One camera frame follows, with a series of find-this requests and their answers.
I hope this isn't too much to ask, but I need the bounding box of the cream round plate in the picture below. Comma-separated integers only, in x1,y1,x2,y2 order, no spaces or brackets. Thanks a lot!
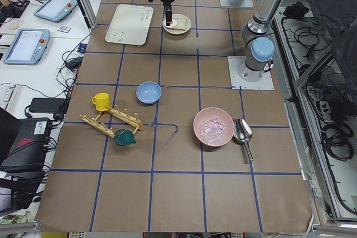
162,13,191,35

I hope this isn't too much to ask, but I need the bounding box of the bottom bread slice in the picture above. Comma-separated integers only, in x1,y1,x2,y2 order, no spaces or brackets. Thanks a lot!
173,18,186,31

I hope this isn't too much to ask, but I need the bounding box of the fried egg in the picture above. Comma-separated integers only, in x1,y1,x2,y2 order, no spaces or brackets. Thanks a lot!
163,19,177,29

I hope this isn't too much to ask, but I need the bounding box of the cream bear serving tray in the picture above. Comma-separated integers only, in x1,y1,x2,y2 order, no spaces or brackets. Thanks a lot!
105,4,154,46

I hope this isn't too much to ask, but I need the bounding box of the blue bowl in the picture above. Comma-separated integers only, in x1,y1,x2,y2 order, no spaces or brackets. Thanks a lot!
136,81,162,105

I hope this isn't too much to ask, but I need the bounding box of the far teach pendant tablet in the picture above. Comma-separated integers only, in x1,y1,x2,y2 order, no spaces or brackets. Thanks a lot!
33,0,78,23

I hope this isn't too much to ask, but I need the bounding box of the teach pendant tablet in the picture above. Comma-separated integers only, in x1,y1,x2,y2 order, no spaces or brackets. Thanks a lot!
3,28,50,65
33,0,78,23

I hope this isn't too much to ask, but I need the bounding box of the yellow mug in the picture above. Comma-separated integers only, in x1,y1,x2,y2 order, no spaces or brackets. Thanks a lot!
92,93,112,111

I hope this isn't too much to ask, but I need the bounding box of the wooden cup rack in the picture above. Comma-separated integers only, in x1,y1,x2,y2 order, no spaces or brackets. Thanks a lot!
80,105,144,138

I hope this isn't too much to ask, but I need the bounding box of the pink bowl with ice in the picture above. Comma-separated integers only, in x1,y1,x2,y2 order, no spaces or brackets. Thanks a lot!
193,107,234,147

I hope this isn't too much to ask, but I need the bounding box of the near teach pendant tablet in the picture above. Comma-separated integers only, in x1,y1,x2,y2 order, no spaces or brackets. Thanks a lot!
3,28,50,65

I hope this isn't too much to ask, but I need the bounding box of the dark green mug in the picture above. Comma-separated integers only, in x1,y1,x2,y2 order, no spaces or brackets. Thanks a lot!
113,129,136,147

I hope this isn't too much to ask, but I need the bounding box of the metal ice scoop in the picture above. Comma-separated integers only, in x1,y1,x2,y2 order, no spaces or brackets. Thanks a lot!
233,118,254,162

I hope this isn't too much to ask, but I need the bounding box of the black computer box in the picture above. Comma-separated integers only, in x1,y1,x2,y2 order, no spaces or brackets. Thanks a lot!
1,118,57,173

